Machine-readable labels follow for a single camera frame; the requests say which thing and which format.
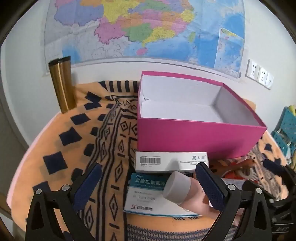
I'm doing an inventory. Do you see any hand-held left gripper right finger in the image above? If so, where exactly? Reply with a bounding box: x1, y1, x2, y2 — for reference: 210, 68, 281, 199
195, 162, 272, 241

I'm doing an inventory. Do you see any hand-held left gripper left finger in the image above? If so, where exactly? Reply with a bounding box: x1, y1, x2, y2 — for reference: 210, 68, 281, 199
25, 163, 102, 241

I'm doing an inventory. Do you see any orange patterned blanket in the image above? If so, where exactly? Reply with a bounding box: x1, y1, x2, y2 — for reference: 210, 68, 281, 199
6, 80, 289, 241

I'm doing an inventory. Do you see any pink tube with grey cap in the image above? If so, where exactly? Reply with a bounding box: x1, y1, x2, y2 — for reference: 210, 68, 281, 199
163, 171, 211, 215

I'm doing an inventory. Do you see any pink cardboard box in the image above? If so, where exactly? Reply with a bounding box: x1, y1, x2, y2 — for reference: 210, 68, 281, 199
136, 71, 268, 160

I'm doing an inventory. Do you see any colourful wall map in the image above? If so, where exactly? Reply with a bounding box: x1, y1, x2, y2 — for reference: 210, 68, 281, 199
44, 0, 246, 78

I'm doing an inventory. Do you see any white wall socket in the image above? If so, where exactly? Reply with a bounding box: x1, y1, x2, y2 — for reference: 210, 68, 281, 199
265, 72, 274, 90
245, 59, 260, 79
257, 66, 269, 84

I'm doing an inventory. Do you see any silver medicine box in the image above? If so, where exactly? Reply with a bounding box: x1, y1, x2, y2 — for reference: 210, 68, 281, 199
134, 151, 210, 174

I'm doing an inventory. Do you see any blue plastic basket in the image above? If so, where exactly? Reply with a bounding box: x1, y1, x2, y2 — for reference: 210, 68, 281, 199
270, 105, 296, 160

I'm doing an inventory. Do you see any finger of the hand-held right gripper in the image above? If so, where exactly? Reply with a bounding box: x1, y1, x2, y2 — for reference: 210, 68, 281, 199
262, 159, 296, 197
242, 179, 278, 204

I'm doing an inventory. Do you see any gold metal tumbler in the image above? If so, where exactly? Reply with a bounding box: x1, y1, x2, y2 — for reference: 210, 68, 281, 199
48, 56, 77, 114

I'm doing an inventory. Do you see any brown orange packet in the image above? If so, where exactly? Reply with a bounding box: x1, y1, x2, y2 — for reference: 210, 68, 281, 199
209, 159, 256, 179

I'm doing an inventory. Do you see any blue white medicine box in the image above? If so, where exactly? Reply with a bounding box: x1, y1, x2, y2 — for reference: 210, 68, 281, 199
123, 172, 204, 218

